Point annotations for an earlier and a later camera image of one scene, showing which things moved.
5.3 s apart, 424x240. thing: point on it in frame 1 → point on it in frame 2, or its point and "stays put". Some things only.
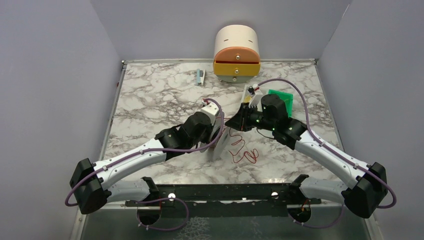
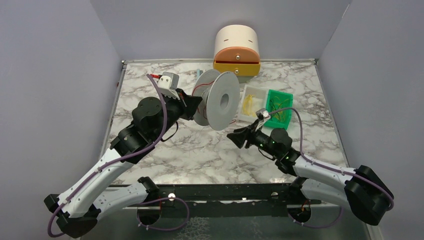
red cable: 241,149 → 203,111
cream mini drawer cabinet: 236,54 stays put
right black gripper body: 241,115 → 250,136
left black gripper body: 214,135 → 183,105
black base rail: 229,201 stays put
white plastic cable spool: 220,137 → 220,94
